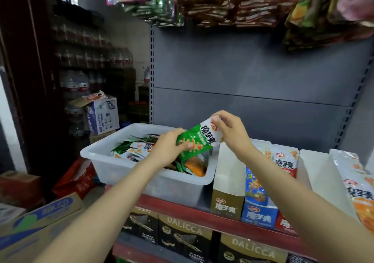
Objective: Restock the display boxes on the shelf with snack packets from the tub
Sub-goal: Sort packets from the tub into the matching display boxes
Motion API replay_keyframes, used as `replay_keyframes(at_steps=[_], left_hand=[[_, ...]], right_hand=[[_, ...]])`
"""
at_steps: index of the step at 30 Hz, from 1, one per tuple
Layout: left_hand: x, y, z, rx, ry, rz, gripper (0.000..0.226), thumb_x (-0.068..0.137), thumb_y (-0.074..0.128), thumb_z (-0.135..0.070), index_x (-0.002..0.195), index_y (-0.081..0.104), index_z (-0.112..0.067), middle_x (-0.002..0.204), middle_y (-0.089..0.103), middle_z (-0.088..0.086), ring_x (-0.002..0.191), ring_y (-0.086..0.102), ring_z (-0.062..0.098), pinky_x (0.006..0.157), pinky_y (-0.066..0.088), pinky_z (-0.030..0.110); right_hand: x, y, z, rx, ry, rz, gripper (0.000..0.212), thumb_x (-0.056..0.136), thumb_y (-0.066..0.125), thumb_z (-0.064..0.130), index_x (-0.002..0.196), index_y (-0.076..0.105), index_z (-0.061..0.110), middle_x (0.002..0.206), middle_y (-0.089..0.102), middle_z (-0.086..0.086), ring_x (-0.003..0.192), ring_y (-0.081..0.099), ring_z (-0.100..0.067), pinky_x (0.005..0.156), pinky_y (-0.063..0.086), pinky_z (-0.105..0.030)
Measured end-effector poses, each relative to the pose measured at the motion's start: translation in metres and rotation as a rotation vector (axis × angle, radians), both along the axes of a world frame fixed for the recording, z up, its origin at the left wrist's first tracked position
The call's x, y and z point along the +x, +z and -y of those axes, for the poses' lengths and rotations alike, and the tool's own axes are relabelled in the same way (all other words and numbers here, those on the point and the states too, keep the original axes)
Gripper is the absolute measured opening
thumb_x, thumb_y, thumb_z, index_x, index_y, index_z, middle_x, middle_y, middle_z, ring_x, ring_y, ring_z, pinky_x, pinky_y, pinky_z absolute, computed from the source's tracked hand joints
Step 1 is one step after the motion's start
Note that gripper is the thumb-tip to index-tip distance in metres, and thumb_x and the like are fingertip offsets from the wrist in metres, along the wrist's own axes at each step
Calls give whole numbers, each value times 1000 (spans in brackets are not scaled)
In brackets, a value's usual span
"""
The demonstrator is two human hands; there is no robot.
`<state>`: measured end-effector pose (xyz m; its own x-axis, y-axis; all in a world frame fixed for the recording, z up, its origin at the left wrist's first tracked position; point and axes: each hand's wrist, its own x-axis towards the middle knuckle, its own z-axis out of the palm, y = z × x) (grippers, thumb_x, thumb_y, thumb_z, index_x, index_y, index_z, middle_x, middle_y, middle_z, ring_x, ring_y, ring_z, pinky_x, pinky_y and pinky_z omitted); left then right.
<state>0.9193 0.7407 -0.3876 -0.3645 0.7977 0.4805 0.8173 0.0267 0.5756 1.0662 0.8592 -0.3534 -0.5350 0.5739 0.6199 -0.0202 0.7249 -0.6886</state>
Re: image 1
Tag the dark brown door frame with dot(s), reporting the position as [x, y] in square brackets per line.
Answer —
[26, 67]

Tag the blue print cardboard carton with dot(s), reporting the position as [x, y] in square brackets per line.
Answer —
[35, 225]

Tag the person's left forearm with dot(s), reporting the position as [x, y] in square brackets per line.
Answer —
[99, 219]

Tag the plain brown cardboard carton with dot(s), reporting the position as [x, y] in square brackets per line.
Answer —
[102, 136]

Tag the person's left hand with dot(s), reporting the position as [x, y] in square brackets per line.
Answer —
[168, 147]

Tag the row of hanging brown bags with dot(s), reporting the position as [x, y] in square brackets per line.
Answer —
[234, 5]

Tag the red plastic bag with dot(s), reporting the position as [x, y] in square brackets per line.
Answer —
[73, 181]

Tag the white plastic bin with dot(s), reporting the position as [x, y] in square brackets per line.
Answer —
[163, 187]

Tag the orange snack packets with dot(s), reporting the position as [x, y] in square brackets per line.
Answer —
[356, 190]

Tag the person's right hand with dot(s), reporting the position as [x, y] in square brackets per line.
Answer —
[234, 132]

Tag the hanging pink candy bag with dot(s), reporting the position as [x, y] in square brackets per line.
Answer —
[359, 0]

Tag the red carton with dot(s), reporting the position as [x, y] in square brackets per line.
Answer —
[20, 188]

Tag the person's right forearm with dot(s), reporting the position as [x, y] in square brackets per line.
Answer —
[309, 213]

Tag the blue snack packets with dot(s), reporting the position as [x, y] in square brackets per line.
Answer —
[256, 190]

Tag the pile of snack packets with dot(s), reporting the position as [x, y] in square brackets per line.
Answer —
[131, 149]

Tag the red display box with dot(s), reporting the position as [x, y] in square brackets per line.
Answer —
[285, 223]

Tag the white blue carton box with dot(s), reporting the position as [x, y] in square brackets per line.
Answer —
[102, 117]

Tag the red snack packets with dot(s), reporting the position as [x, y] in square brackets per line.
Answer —
[286, 160]

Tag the dark rack of bottled water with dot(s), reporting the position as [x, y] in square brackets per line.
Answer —
[87, 43]

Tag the blue display box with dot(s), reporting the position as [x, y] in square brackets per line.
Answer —
[260, 216]

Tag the green display box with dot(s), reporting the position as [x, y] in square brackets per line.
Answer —
[321, 178]

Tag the gold display box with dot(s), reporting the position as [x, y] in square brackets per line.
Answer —
[228, 204]

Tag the row of hanging green bags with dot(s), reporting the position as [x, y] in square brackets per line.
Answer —
[155, 8]

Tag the green snack packet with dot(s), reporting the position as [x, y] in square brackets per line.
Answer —
[196, 140]

